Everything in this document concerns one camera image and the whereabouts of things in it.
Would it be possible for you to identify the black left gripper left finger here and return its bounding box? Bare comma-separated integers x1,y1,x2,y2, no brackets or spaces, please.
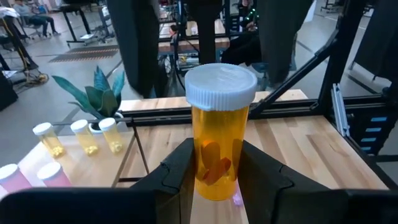
129,138,196,224

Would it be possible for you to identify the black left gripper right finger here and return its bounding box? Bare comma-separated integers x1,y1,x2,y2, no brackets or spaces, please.
237,139,331,224

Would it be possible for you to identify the orange medicine bottle white cap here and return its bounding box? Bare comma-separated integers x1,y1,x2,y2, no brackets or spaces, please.
184,63,258,202

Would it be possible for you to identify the yellow medicine bottle white cap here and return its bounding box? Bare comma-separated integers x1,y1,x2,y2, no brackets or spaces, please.
98,117,124,156
32,122,67,159
70,119,100,157

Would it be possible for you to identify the wooden shelf riser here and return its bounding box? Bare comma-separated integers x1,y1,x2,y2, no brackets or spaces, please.
0,124,153,200

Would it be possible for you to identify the green plant in white pot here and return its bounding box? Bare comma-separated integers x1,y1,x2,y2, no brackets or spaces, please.
51,65,128,134

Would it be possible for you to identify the background wooden table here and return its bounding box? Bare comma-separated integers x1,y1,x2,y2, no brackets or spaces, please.
158,18,231,54

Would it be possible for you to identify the striped floor mat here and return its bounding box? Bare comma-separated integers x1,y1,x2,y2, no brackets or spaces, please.
49,45,121,63

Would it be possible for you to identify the person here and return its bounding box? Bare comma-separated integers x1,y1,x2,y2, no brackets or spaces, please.
14,0,62,37

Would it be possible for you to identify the black aluminium rig frame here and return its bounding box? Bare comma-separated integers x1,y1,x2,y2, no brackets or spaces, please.
52,0,398,191

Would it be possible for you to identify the silver metal bracket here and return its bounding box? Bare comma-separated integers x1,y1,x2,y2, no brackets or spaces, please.
331,83,351,138

